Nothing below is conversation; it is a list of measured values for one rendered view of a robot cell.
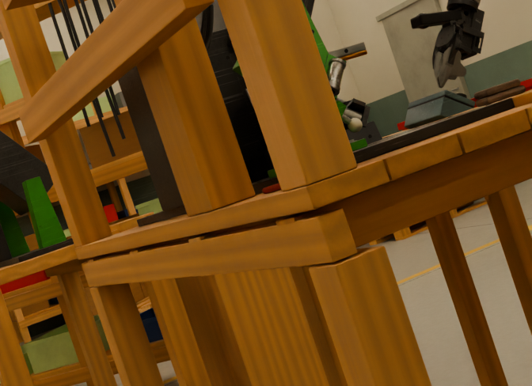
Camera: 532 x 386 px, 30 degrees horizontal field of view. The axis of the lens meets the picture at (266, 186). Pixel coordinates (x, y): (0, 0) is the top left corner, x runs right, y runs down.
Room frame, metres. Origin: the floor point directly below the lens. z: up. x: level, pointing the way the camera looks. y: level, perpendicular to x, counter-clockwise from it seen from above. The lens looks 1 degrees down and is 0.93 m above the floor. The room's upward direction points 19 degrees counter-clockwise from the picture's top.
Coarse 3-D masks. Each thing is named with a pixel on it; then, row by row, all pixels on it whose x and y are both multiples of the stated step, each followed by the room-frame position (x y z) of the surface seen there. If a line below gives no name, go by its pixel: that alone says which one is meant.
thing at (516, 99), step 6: (528, 90) 1.97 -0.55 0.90; (516, 96) 1.81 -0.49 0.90; (522, 96) 1.80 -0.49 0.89; (528, 96) 1.78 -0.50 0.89; (516, 102) 1.82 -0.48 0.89; (522, 102) 1.80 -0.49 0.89; (528, 102) 1.79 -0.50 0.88; (474, 108) 1.98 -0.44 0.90; (456, 114) 2.08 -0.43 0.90; (438, 120) 2.05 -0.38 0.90; (420, 126) 2.11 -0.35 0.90
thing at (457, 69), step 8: (448, 48) 2.26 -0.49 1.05; (448, 56) 2.25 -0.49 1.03; (456, 56) 2.27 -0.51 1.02; (448, 64) 2.24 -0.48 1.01; (456, 64) 2.26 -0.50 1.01; (440, 72) 2.26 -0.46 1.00; (448, 72) 2.25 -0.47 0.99; (456, 72) 2.26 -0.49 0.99; (464, 72) 2.27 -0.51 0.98; (440, 80) 2.26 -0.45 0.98
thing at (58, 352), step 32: (64, 0) 4.84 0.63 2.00; (96, 0) 4.77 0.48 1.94; (0, 32) 5.47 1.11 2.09; (0, 64) 5.11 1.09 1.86; (0, 96) 5.12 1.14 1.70; (0, 128) 5.13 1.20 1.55; (96, 128) 4.98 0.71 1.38; (128, 128) 4.92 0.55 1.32; (96, 160) 5.00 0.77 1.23; (128, 160) 4.87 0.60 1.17; (0, 288) 5.34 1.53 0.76; (32, 288) 5.20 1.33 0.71; (96, 320) 5.28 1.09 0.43; (32, 352) 5.32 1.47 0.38; (64, 352) 5.24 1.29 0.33; (160, 352) 4.89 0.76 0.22; (0, 384) 5.37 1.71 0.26; (64, 384) 5.14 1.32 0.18
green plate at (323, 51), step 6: (306, 12) 2.20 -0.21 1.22; (312, 24) 2.19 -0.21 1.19; (312, 30) 2.18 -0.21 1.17; (318, 36) 2.18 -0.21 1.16; (318, 42) 2.17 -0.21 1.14; (318, 48) 2.17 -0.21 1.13; (324, 48) 2.17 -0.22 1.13; (324, 54) 2.17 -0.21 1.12; (324, 60) 2.16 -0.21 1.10; (324, 66) 2.15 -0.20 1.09
